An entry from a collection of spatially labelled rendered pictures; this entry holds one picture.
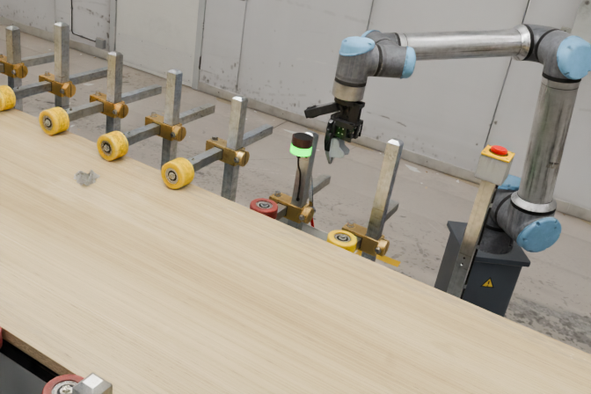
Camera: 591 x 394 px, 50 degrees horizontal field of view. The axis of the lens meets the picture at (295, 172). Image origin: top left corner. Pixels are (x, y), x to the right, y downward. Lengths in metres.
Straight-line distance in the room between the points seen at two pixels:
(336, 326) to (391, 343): 0.12
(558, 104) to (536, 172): 0.24
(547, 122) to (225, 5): 3.42
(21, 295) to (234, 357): 0.46
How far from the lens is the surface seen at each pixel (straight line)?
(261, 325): 1.37
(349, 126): 1.80
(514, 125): 4.44
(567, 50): 2.06
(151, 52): 5.65
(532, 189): 2.25
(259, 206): 1.79
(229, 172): 1.99
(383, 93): 4.63
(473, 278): 2.51
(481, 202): 1.67
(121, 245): 1.58
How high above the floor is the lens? 1.76
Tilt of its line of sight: 25 degrees down
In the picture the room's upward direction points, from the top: 10 degrees clockwise
